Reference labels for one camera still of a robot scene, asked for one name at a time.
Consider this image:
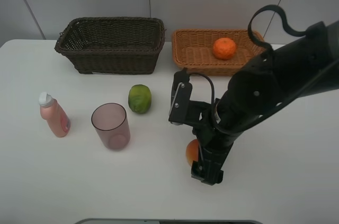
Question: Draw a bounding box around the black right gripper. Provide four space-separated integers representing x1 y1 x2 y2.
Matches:
168 81 238 185

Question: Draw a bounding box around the red orange peach fruit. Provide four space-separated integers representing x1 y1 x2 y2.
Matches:
185 139 199 166

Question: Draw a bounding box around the green lime fruit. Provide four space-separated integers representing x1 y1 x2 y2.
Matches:
128 84 151 114

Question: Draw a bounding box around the orange mandarin fruit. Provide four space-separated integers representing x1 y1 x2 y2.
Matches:
212 38 236 60

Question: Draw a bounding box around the pink bottle white cap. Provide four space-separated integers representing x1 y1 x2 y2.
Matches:
39 92 70 138

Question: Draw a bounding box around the dark grey pump bottle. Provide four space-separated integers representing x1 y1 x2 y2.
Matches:
173 68 190 89

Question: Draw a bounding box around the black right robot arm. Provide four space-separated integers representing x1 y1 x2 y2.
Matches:
169 22 338 185

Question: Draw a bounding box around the orange wicker basket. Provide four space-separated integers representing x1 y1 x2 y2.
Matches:
172 29 265 76

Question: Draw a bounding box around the translucent purple plastic cup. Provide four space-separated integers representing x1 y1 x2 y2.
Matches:
91 103 130 151

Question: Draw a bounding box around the dark brown wicker basket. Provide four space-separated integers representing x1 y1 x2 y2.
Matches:
55 17 165 75

